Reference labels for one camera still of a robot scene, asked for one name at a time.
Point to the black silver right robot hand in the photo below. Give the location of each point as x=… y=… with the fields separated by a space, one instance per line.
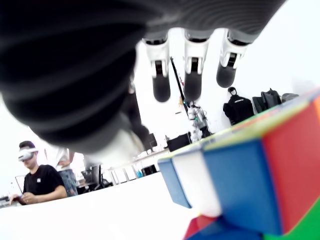
x=75 y=62

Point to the multicoloured Rubik's cube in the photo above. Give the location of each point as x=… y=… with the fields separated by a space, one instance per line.
x=250 y=180

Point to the black slanted pole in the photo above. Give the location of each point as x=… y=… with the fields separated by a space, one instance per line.
x=178 y=80

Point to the white VR headset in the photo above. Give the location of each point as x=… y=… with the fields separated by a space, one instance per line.
x=26 y=155

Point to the black folding chair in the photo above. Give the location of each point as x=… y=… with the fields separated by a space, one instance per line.
x=91 y=175

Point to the standing person in jeans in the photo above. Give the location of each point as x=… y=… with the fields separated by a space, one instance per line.
x=68 y=177

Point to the white desk with legs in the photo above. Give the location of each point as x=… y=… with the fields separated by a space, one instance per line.
x=125 y=172

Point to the seated person in black shirt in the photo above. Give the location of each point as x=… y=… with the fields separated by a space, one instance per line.
x=42 y=180

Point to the black box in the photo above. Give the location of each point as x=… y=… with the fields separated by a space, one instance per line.
x=178 y=143

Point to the humanoid robot on stand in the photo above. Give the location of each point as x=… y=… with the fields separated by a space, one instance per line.
x=197 y=120

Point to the black bags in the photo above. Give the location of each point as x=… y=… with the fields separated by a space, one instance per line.
x=270 y=98

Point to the grey bag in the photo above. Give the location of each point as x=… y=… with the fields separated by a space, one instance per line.
x=290 y=97

